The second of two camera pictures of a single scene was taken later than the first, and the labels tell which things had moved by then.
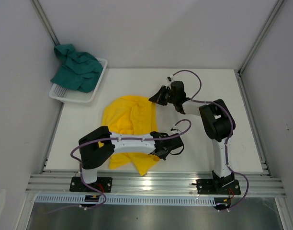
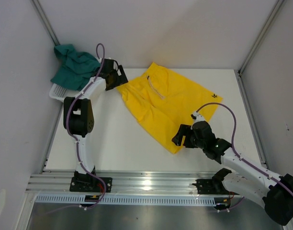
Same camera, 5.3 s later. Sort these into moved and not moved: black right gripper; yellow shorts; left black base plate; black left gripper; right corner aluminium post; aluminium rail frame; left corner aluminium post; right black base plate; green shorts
Moved: yellow shorts; black right gripper; black left gripper
Not moved: right corner aluminium post; left corner aluminium post; left black base plate; right black base plate; green shorts; aluminium rail frame
